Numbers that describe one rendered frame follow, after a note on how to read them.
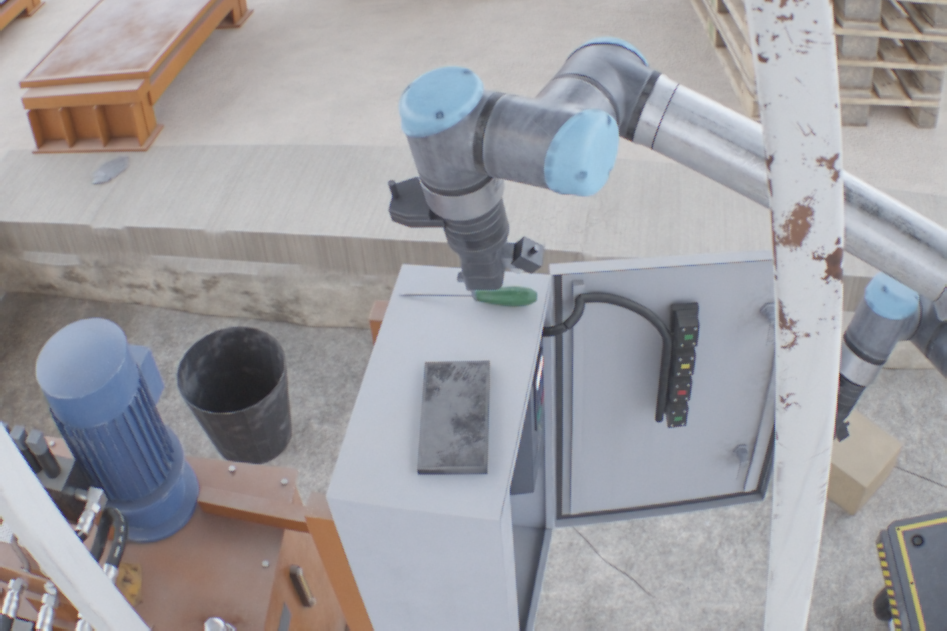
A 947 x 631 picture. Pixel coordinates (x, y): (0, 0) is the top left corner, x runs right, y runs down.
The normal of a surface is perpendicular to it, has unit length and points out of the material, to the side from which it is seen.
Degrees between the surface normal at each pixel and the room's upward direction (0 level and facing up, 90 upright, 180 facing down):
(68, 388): 23
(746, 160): 59
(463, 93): 15
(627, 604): 0
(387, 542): 90
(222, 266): 30
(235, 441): 99
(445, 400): 0
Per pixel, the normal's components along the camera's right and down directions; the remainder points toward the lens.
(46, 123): -0.17, 0.67
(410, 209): -0.17, -0.57
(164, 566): -0.06, -0.74
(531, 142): -0.39, 0.06
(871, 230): -0.30, 0.27
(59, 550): 0.99, 0.09
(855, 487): -0.75, 0.47
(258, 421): 0.52, 0.66
